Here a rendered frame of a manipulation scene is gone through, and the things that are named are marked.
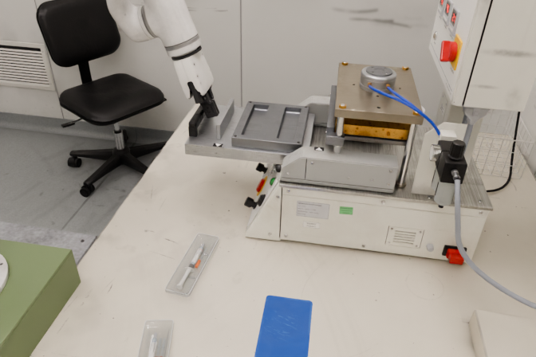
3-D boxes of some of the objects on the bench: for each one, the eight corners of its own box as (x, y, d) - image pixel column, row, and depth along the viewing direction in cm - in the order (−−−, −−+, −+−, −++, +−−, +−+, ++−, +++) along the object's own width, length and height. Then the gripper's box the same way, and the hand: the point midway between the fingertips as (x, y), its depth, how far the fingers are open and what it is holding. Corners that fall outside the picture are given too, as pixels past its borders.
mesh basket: (502, 137, 160) (513, 103, 153) (520, 179, 138) (534, 143, 131) (435, 129, 163) (443, 96, 156) (443, 169, 141) (453, 133, 134)
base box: (445, 183, 135) (459, 132, 126) (472, 278, 104) (494, 220, 95) (266, 164, 142) (268, 115, 133) (242, 248, 111) (241, 190, 101)
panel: (266, 166, 140) (294, 119, 130) (246, 231, 115) (279, 180, 105) (260, 163, 140) (288, 116, 130) (238, 228, 115) (272, 176, 105)
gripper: (189, 55, 100) (219, 127, 109) (207, 33, 113) (233, 100, 121) (159, 63, 102) (191, 133, 111) (180, 42, 115) (208, 106, 123)
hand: (210, 108), depth 115 cm, fingers closed, pressing on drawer
